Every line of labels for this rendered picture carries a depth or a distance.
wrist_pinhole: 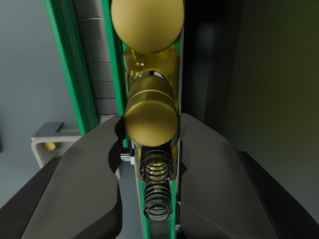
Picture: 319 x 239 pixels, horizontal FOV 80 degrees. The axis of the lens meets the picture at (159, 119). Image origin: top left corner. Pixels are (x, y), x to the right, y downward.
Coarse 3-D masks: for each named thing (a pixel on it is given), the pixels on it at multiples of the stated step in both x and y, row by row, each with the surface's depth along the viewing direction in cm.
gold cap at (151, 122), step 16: (144, 80) 14; (160, 80) 14; (144, 96) 11; (160, 96) 11; (128, 112) 11; (144, 112) 11; (160, 112) 11; (176, 112) 11; (128, 128) 12; (144, 128) 12; (160, 128) 12; (176, 128) 12; (144, 144) 12; (160, 144) 12
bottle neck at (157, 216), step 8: (152, 184) 21; (160, 184) 21; (168, 184) 21; (144, 192) 21; (152, 192) 20; (160, 192) 20; (168, 192) 20; (144, 200) 20; (152, 200) 19; (160, 200) 19; (168, 200) 19; (144, 208) 19; (152, 208) 19; (160, 208) 21; (168, 208) 19; (152, 216) 20; (160, 216) 20; (168, 216) 19
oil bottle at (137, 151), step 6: (138, 150) 24; (174, 150) 24; (138, 156) 23; (174, 156) 23; (138, 162) 23; (174, 162) 23; (138, 168) 23; (174, 168) 23; (138, 174) 24; (174, 174) 24; (144, 180) 24
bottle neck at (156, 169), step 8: (168, 144) 18; (144, 152) 17; (152, 152) 16; (160, 152) 16; (168, 152) 17; (144, 160) 16; (152, 160) 16; (160, 160) 16; (168, 160) 16; (144, 168) 16; (152, 168) 18; (160, 168) 18; (168, 168) 16; (144, 176) 16; (152, 176) 17; (160, 176) 17; (168, 176) 17
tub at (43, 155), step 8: (80, 136) 51; (32, 144) 51; (40, 144) 54; (64, 144) 60; (72, 144) 60; (40, 152) 54; (48, 152) 57; (56, 152) 61; (64, 152) 62; (40, 160) 54; (48, 160) 57
